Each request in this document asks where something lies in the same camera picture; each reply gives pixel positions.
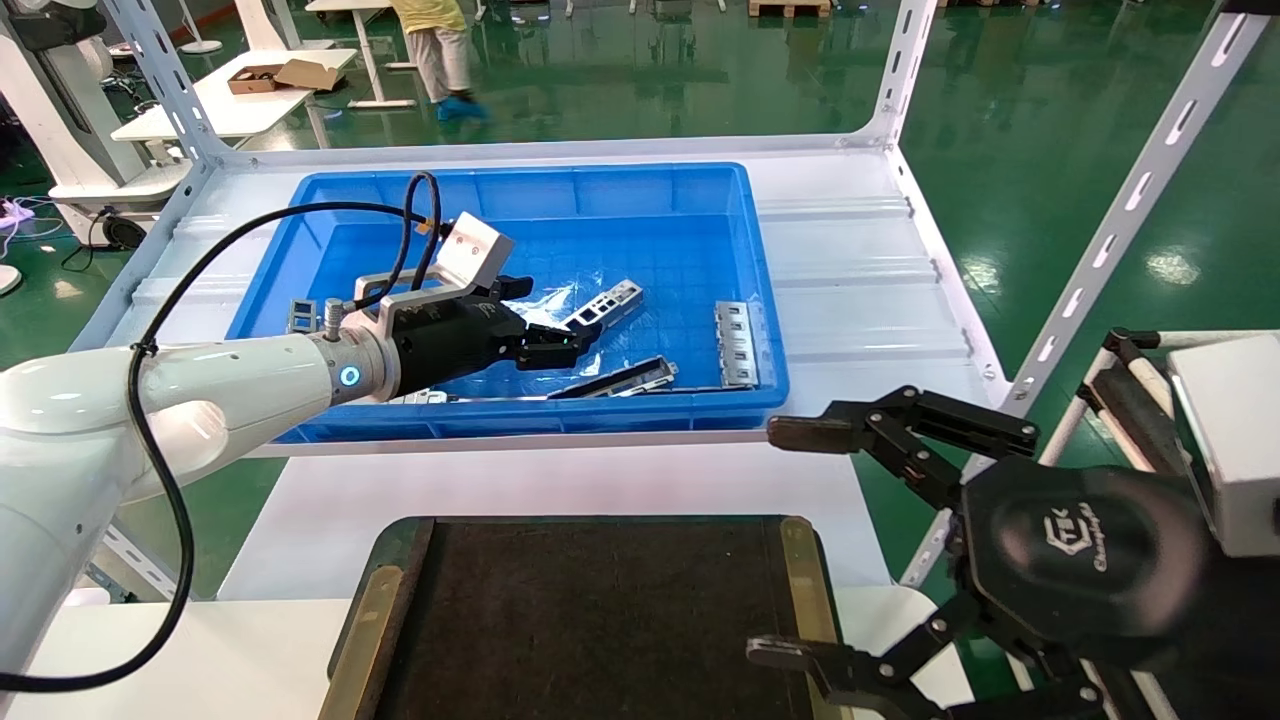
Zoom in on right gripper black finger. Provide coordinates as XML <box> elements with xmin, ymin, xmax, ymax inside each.
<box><xmin>767</xmin><ymin>385</ymin><xmax>1041</xmax><ymax>513</ymax></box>
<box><xmin>745</xmin><ymin>590</ymin><xmax>1106</xmax><ymax>720</ymax></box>

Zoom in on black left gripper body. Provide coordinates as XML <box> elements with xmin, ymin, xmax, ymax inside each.
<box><xmin>385</xmin><ymin>295</ymin><xmax>528</xmax><ymax>398</ymax></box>

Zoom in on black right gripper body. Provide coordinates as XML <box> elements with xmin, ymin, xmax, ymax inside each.
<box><xmin>958</xmin><ymin>455</ymin><xmax>1218</xmax><ymax>668</ymax></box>

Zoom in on dark long metal part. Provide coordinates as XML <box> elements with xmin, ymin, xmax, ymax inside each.
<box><xmin>547</xmin><ymin>357</ymin><xmax>680</xmax><ymax>402</ymax></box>

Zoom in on black container with brass edges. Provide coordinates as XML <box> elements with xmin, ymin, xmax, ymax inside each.
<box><xmin>320</xmin><ymin>514</ymin><xmax>853</xmax><ymax>720</ymax></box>

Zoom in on clear plastic film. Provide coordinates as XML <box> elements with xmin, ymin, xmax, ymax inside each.
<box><xmin>500</xmin><ymin>270</ymin><xmax>607</xmax><ymax>377</ymax></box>

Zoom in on blue plastic bin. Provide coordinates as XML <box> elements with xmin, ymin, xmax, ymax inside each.
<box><xmin>228</xmin><ymin>163</ymin><xmax>791</xmax><ymax>447</ymax></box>

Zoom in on person in yellow shirt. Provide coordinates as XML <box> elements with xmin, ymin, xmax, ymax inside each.
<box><xmin>390</xmin><ymin>0</ymin><xmax>491</xmax><ymax>124</ymax></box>

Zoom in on white desk with legs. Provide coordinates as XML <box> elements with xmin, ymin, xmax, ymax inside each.
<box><xmin>304</xmin><ymin>0</ymin><xmax>447</xmax><ymax>110</ymax></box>

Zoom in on open cardboard box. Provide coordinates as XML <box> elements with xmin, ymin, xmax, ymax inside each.
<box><xmin>227</xmin><ymin>58</ymin><xmax>347</xmax><ymax>97</ymax></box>

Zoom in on white work table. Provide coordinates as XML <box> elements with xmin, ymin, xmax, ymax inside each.
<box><xmin>110</xmin><ymin>48</ymin><xmax>359</xmax><ymax>143</ymax></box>

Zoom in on white machine base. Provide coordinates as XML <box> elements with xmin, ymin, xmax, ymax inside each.
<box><xmin>0</xmin><ymin>0</ymin><xmax>193</xmax><ymax>251</ymax></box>

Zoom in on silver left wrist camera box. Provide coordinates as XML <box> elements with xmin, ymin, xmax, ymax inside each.
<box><xmin>352</xmin><ymin>212</ymin><xmax>517</xmax><ymax>337</ymax></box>

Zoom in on pipe frame cart black shelves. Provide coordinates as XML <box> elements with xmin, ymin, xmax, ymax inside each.
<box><xmin>1075</xmin><ymin>327</ymin><xmax>1280</xmax><ymax>483</ymax></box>

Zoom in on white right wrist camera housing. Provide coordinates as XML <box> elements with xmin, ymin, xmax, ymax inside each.
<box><xmin>1167</xmin><ymin>334</ymin><xmax>1280</xmax><ymax>559</ymax></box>

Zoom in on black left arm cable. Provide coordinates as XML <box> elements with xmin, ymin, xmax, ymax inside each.
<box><xmin>0</xmin><ymin>172</ymin><xmax>446</xmax><ymax>695</ymax></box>

